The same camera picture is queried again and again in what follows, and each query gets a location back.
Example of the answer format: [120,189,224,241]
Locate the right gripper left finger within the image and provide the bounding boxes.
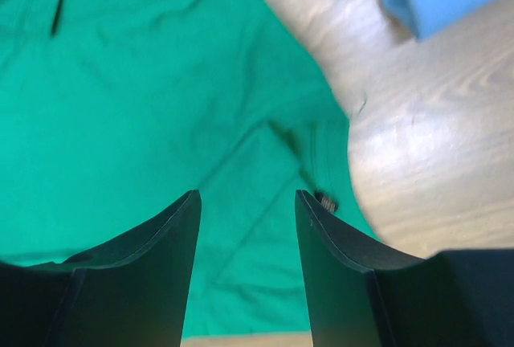
[45,190,201,346]

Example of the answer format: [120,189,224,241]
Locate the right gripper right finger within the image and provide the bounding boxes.
[295,190,420,346]

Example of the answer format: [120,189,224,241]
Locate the green t-shirt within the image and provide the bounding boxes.
[1,0,372,337]

